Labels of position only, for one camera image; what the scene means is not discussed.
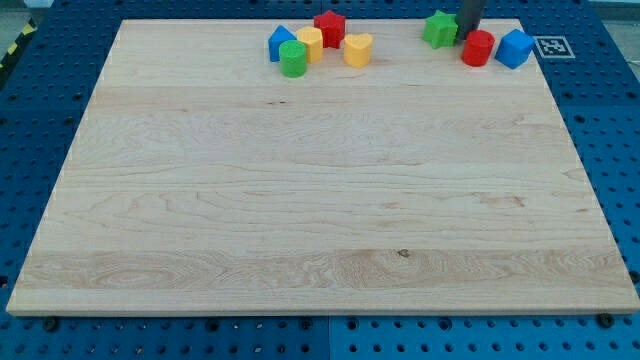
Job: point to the black bolt left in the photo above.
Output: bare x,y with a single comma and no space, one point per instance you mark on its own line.
50,324

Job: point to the yellow pentagon block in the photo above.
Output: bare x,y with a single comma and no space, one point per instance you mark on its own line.
312,38

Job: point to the black bolt right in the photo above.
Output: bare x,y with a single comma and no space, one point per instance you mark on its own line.
605,320

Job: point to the blue cube block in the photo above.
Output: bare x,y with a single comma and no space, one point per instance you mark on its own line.
514,48

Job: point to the red star block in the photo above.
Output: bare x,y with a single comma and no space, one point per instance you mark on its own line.
333,28

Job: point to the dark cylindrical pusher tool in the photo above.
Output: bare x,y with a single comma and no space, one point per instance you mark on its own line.
468,17

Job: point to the wooden board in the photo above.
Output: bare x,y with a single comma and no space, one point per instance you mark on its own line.
203,182

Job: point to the blue triangle block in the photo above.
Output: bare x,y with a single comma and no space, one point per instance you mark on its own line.
280,35

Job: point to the white fiducial marker tag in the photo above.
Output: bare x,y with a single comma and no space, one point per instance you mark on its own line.
553,47

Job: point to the black bolt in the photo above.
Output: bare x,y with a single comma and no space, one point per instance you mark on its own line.
605,320
50,324

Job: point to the red cylinder block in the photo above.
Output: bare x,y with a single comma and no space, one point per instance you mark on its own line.
477,48

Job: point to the yellow heart block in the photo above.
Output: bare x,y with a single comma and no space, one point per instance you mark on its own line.
357,49

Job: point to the green cylinder block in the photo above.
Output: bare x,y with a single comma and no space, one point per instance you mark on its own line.
292,55

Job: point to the green star block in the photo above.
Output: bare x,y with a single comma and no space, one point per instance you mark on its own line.
440,29

